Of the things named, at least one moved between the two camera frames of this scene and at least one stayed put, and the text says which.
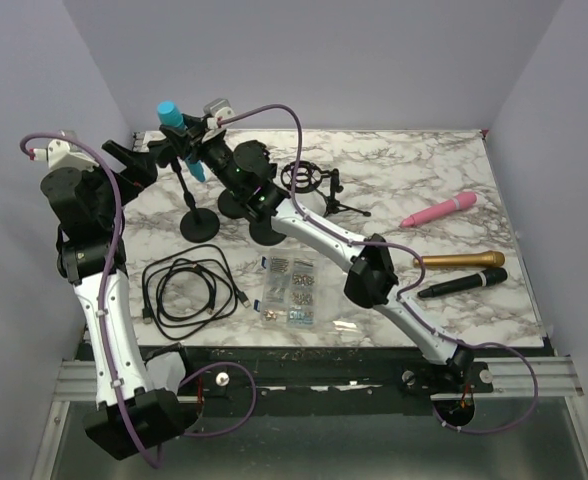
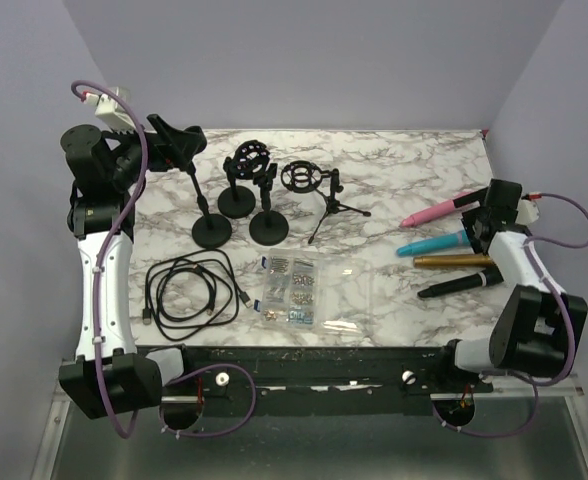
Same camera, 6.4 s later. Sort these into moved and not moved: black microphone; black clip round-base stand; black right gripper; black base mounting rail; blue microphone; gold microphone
Moved: black right gripper; black clip round-base stand; blue microphone
Not moved: black base mounting rail; black microphone; gold microphone
